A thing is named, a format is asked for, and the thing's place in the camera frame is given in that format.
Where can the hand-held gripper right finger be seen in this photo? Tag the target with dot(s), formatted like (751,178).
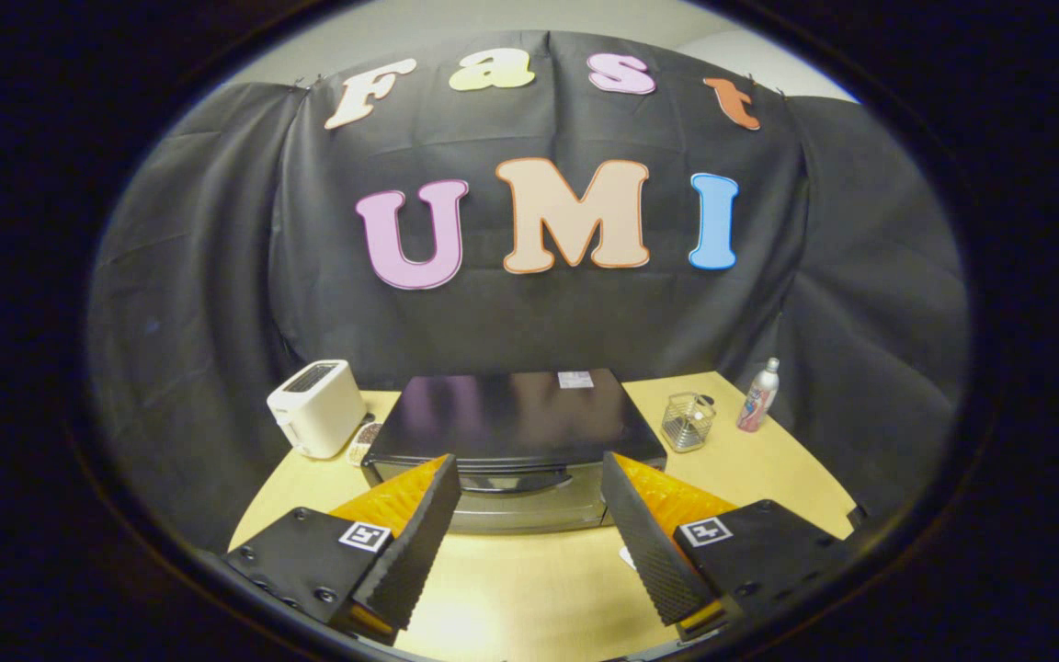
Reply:
(644,542)

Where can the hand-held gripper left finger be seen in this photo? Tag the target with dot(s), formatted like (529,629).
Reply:
(419,542)

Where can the black toaster oven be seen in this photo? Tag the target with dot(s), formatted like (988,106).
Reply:
(511,414)

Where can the white pop-up toaster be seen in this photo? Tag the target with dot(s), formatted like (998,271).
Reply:
(318,409)

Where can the small speckled packet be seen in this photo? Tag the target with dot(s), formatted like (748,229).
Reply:
(364,445)

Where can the white bottle with pink label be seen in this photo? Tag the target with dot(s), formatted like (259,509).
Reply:
(757,400)

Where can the black backdrop cloth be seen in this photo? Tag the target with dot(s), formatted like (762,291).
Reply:
(217,276)

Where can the black upright frame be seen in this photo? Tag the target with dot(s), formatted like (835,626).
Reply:
(856,518)

